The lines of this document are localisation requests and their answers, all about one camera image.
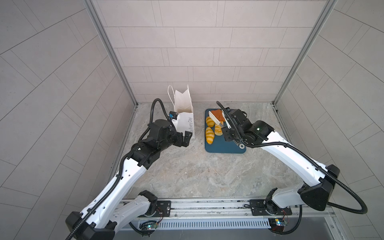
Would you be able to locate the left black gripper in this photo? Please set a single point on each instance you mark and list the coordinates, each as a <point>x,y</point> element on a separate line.
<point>179,143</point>

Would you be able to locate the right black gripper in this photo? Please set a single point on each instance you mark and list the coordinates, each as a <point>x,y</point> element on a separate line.
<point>225,131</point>

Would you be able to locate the braided pastry bread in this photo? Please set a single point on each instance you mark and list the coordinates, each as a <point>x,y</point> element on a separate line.
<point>218,130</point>

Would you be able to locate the small striped bun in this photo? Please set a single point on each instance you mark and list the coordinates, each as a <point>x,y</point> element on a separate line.
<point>210,123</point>

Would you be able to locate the reddish brown croissant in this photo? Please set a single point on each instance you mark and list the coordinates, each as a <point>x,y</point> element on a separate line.
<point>218,115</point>

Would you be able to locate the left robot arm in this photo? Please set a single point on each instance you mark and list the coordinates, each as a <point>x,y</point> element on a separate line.
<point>103,217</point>

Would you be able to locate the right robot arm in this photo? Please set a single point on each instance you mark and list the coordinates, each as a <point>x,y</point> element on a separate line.
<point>319,180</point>

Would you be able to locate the white paper bag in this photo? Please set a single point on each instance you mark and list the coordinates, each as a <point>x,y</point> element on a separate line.
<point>182,103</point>

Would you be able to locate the blue rectangular tray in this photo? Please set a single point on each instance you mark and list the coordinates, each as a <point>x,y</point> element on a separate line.
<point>219,144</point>

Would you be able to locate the left circuit board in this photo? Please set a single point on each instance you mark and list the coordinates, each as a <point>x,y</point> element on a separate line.
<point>149,226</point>

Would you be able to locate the circuit board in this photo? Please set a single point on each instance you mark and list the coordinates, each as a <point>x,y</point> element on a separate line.
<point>149,226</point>
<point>278,225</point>

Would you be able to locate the right circuit board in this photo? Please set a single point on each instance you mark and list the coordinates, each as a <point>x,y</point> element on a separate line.
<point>278,225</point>

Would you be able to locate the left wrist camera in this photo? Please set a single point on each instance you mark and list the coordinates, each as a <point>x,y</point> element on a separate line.
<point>173,116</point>

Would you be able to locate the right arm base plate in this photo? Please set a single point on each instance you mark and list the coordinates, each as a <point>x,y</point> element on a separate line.
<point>263,208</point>

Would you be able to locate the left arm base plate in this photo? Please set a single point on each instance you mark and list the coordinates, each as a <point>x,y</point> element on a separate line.
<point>163,209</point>

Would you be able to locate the aluminium rail frame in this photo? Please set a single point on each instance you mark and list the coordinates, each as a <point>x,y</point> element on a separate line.
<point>232,214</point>

